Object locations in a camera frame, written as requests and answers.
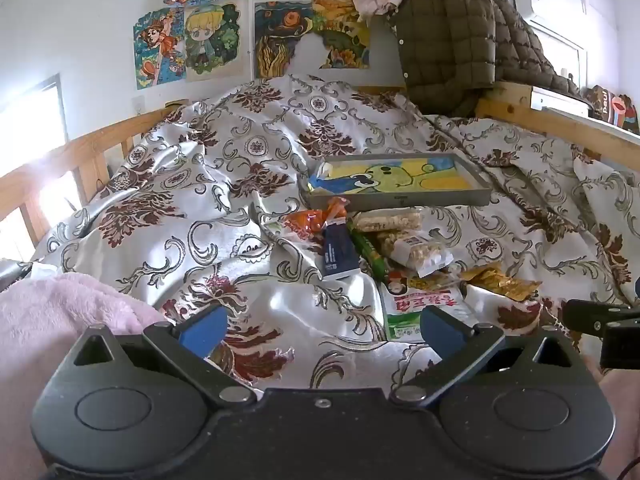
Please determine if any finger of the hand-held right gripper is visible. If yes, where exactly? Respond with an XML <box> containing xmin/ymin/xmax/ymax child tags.
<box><xmin>564</xmin><ymin>299</ymin><xmax>632</xmax><ymax>334</ymax></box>

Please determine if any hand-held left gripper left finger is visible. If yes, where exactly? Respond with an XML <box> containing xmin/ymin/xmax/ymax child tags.
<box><xmin>72</xmin><ymin>304</ymin><xmax>256</xmax><ymax>406</ymax></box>

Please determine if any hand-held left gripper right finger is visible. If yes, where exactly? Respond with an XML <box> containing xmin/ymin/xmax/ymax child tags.
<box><xmin>390</xmin><ymin>305</ymin><xmax>581</xmax><ymax>406</ymax></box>

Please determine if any green and white drink pouch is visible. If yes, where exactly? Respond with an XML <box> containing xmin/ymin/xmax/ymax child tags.
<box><xmin>379</xmin><ymin>269</ymin><xmax>482</xmax><ymax>344</ymax></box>

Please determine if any rice crisp snack packet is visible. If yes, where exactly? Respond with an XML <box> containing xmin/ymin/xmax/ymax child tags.
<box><xmin>352</xmin><ymin>209</ymin><xmax>424</xmax><ymax>234</ymax></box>
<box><xmin>376</xmin><ymin>230</ymin><xmax>454</xmax><ymax>279</ymax></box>

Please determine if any yellow foil snack packet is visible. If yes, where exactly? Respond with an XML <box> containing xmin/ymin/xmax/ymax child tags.
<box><xmin>459</xmin><ymin>261</ymin><xmax>544</xmax><ymax>302</ymax></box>

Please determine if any green snack tube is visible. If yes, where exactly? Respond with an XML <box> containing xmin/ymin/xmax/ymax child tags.
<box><xmin>347</xmin><ymin>219</ymin><xmax>390</xmax><ymax>279</ymax></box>

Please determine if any dark blue snack packet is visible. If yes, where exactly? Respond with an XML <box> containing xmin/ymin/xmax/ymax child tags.
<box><xmin>320</xmin><ymin>221</ymin><xmax>362</xmax><ymax>281</ymax></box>

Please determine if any grey tray with cartoon picture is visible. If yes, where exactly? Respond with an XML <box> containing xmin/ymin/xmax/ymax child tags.
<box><xmin>297</xmin><ymin>152</ymin><xmax>493</xmax><ymax>212</ymax></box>

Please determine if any orange snack bag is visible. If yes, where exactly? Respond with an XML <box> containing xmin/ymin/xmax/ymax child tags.
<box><xmin>281</xmin><ymin>196</ymin><xmax>351</xmax><ymax>247</ymax></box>

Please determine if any pink fleece blanket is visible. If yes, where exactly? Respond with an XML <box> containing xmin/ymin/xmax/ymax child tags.
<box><xmin>0</xmin><ymin>271</ymin><xmax>173</xmax><ymax>480</ymax></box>

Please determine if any floral printed blanket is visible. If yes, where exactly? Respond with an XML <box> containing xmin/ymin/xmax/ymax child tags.
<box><xmin>30</xmin><ymin>74</ymin><xmax>640</xmax><ymax>396</ymax></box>

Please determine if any white shelf board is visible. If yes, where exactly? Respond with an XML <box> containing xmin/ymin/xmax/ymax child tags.
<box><xmin>530</xmin><ymin>86</ymin><xmax>640</xmax><ymax>137</ymax></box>

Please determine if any brown snack bag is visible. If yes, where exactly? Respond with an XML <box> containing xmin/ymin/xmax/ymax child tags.
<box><xmin>585</xmin><ymin>85</ymin><xmax>640</xmax><ymax>134</ymax></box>

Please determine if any window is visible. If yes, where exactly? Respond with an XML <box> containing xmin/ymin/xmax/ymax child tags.
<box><xmin>0</xmin><ymin>74</ymin><xmax>69</xmax><ymax>261</ymax></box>

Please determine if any olive puffer jacket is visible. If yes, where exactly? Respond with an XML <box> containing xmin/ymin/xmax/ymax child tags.
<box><xmin>387</xmin><ymin>0</ymin><xmax>585</xmax><ymax>119</ymax></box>

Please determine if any white air conditioner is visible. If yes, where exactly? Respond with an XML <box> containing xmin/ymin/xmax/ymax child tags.
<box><xmin>512</xmin><ymin>0</ymin><xmax>589</xmax><ymax>30</ymax></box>

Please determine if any wooden bed frame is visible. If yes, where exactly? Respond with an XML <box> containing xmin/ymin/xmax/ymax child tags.
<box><xmin>0</xmin><ymin>80</ymin><xmax>640</xmax><ymax>263</ymax></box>

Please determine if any orange-haired girl blue wall poster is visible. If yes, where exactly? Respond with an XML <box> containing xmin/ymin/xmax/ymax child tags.
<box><xmin>132</xmin><ymin>7</ymin><xmax>189</xmax><ymax>92</ymax></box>

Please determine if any blond figure wall poster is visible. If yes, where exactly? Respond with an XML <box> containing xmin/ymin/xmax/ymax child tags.
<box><xmin>183</xmin><ymin>2</ymin><xmax>247</xmax><ymax>84</ymax></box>

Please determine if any swirly painted wall poster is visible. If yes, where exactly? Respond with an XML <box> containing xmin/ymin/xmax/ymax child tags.
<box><xmin>253</xmin><ymin>0</ymin><xmax>372</xmax><ymax>79</ymax></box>

